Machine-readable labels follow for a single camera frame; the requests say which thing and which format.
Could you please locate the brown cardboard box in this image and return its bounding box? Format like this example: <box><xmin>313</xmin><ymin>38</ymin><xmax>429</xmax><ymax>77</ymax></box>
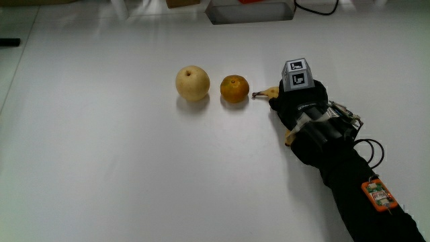
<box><xmin>165</xmin><ymin>0</ymin><xmax>202</xmax><ymax>9</ymax></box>

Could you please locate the person's right hand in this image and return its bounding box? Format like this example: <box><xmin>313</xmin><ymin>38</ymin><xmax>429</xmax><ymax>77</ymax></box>
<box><xmin>268</xmin><ymin>58</ymin><xmax>364</xmax><ymax>147</ymax></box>

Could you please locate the yellow banana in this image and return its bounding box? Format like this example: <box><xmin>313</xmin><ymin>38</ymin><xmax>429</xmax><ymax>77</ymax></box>
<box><xmin>251</xmin><ymin>86</ymin><xmax>293</xmax><ymax>147</ymax></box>

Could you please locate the person's right forearm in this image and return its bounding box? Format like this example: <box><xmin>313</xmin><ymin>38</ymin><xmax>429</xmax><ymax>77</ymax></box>
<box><xmin>290</xmin><ymin>126</ymin><xmax>427</xmax><ymax>242</ymax></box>

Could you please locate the orange tangerine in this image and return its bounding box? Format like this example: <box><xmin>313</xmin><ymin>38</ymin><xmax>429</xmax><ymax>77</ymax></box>
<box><xmin>220</xmin><ymin>75</ymin><xmax>250</xmax><ymax>104</ymax></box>

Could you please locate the white box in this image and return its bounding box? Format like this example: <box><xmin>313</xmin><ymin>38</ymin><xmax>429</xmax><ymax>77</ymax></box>
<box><xmin>204</xmin><ymin>0</ymin><xmax>297</xmax><ymax>26</ymax></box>

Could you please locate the black cable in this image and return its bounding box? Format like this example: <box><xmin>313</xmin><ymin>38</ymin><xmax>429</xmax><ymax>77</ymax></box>
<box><xmin>294</xmin><ymin>0</ymin><xmax>340</xmax><ymax>16</ymax></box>

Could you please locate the pale yellow pear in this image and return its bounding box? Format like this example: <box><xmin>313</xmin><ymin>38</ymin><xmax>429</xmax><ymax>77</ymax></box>
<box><xmin>175</xmin><ymin>65</ymin><xmax>211</xmax><ymax>102</ymax></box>

